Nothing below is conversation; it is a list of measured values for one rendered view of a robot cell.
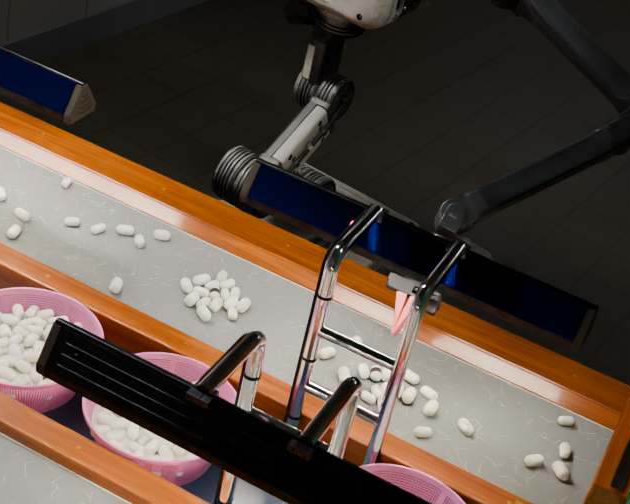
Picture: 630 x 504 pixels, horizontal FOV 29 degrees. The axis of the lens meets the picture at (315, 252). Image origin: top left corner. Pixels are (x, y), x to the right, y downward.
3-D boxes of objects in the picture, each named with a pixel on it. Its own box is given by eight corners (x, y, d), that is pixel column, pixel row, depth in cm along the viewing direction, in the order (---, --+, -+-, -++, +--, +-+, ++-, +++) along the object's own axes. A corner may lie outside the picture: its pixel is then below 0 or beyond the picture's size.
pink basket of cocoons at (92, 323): (10, 308, 228) (13, 268, 223) (128, 368, 221) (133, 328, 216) (-88, 383, 208) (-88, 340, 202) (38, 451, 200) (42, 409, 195)
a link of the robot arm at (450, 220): (443, 214, 231) (451, 199, 223) (497, 241, 230) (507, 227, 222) (416, 266, 227) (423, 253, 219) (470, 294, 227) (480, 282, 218)
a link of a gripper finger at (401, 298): (415, 341, 214) (438, 295, 217) (379, 324, 216) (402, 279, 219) (416, 351, 221) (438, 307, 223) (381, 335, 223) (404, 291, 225)
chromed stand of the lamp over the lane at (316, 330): (316, 393, 226) (368, 195, 200) (412, 440, 220) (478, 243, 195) (268, 452, 211) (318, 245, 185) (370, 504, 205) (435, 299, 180)
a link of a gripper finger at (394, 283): (403, 335, 215) (425, 290, 218) (367, 319, 217) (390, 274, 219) (404, 346, 221) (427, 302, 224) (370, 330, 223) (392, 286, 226)
